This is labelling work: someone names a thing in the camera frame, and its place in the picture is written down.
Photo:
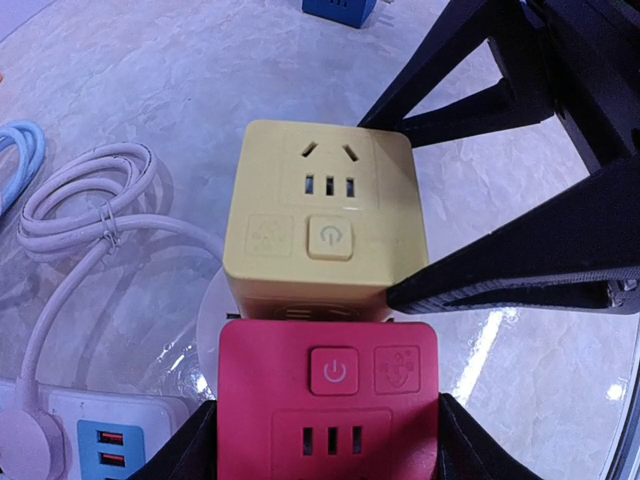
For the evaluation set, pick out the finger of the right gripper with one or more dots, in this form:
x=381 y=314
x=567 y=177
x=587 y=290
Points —
x=577 y=251

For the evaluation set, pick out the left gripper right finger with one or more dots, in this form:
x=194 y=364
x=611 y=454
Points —
x=467 y=451

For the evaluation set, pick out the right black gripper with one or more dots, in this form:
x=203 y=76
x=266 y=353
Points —
x=590 y=75

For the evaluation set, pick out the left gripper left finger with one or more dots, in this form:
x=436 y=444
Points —
x=191 y=453

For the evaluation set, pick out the red cube socket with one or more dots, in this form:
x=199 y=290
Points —
x=319 y=400

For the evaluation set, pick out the blue cube socket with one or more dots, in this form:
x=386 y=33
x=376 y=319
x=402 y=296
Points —
x=352 y=13

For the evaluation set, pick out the yellow cube socket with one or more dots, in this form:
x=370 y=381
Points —
x=324 y=219

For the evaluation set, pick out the white round socket base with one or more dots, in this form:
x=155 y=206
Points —
x=217 y=308

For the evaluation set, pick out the white power strip blue USB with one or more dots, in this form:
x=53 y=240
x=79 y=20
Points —
x=102 y=435

